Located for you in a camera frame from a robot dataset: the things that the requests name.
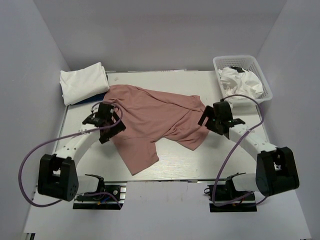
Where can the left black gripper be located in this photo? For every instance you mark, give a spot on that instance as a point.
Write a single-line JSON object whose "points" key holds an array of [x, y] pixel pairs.
{"points": [[117, 128]]}

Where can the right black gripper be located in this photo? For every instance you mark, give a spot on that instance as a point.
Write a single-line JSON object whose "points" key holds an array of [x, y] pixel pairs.
{"points": [[208, 112]]}

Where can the pink printed t-shirt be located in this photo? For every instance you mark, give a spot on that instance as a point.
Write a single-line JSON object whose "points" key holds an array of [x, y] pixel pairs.
{"points": [[150, 115]]}

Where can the white printed t-shirt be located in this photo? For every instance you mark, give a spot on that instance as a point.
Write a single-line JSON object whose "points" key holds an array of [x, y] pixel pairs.
{"points": [[238, 81]]}

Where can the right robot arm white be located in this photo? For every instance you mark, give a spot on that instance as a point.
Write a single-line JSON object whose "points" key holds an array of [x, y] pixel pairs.
{"points": [[276, 170]]}

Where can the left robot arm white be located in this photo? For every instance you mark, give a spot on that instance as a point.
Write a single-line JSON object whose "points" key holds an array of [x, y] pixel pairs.
{"points": [[58, 176]]}

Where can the folded blue t-shirt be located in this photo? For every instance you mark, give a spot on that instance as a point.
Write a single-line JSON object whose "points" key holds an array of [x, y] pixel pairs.
{"points": [[95, 98]]}

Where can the folded white t-shirt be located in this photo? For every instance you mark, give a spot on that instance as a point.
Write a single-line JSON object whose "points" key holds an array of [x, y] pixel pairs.
{"points": [[84, 83]]}

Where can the white plastic basket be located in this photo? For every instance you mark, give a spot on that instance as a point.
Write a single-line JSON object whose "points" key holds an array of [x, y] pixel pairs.
{"points": [[246, 62]]}

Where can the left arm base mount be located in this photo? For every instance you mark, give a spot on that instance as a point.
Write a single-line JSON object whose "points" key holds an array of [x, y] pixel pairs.
{"points": [[105, 197]]}

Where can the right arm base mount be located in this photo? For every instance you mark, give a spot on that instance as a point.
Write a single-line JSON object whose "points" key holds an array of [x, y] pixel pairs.
{"points": [[225, 191]]}

